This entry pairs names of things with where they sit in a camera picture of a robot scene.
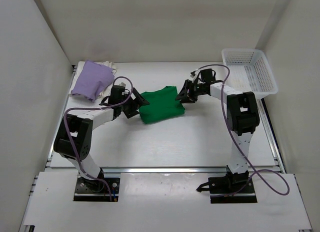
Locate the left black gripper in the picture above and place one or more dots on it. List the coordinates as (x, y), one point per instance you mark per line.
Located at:
(132, 104)

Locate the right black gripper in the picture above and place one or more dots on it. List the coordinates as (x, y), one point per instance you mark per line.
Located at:
(191, 91)

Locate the green t-shirt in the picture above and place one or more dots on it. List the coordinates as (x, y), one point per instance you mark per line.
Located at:
(162, 105)

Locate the cream white t-shirt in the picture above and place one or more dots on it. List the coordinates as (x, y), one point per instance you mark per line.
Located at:
(110, 67)

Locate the purple t-shirt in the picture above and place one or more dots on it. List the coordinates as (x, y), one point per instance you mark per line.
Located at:
(92, 77)

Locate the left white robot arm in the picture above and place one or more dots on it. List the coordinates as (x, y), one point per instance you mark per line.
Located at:
(74, 137)

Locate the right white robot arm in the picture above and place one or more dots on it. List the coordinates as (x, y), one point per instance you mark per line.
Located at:
(239, 109)

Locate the white plastic basket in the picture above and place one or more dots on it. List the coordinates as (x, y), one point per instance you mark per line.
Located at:
(249, 71)

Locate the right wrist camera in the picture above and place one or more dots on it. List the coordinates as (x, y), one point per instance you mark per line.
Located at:
(194, 75)

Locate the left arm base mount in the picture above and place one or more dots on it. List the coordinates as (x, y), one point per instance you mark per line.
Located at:
(95, 191)

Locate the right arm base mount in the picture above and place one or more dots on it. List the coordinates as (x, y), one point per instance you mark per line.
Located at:
(232, 188)

